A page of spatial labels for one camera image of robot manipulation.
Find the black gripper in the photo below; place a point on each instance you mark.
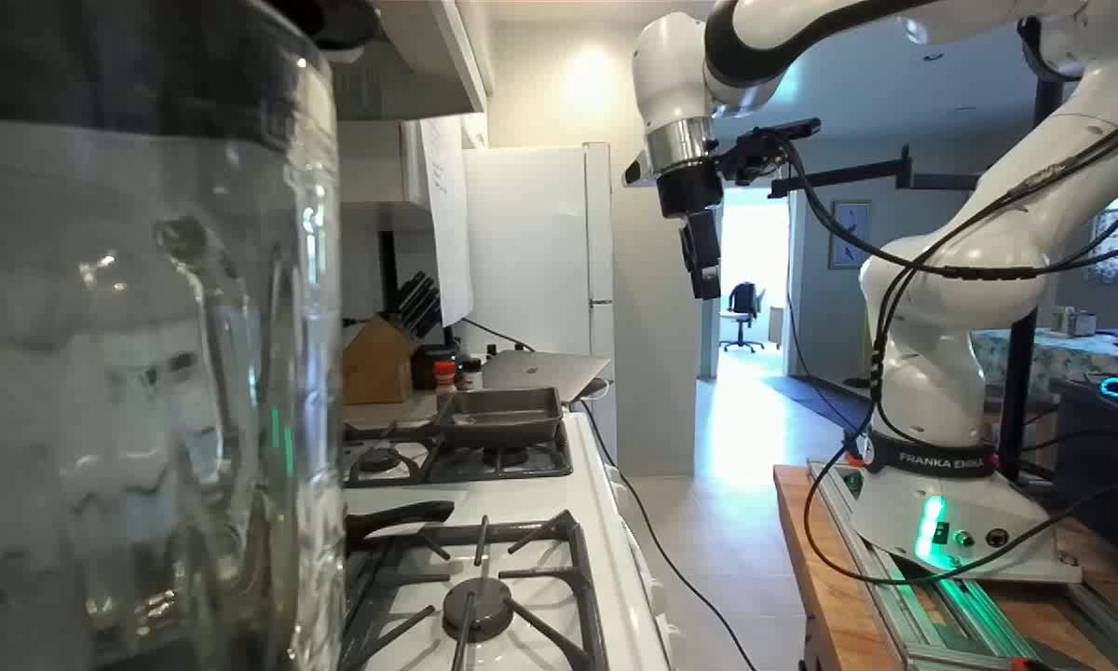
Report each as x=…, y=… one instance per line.
x=694, y=200

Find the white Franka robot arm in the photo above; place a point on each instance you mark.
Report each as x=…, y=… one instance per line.
x=946, y=347

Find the black baking pan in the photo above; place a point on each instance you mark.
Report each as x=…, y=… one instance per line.
x=501, y=417

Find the black office chair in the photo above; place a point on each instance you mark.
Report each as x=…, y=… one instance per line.
x=743, y=310

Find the white refrigerator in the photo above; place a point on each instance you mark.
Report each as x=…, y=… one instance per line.
x=533, y=249

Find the white gas stove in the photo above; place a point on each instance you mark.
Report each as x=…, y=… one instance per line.
x=584, y=497

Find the white handwritten paper sheet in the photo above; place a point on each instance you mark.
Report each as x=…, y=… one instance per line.
x=450, y=224

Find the red-capped spice bottle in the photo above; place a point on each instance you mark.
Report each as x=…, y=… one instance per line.
x=444, y=376

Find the wooden knife block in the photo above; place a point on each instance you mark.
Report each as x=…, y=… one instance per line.
x=379, y=367

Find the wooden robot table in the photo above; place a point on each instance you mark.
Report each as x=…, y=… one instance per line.
x=832, y=598

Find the black grate with bare burner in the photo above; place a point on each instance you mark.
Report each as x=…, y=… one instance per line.
x=545, y=584

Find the white range hood cabinet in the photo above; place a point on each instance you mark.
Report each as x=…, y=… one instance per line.
x=424, y=50

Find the black monitor with cyan light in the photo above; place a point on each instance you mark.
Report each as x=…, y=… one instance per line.
x=1112, y=459

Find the glass blender jar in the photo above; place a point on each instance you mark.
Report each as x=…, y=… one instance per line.
x=135, y=347

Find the framed wall picture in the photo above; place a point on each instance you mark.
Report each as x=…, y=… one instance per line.
x=846, y=234

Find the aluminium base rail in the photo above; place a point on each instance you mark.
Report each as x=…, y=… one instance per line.
x=955, y=620

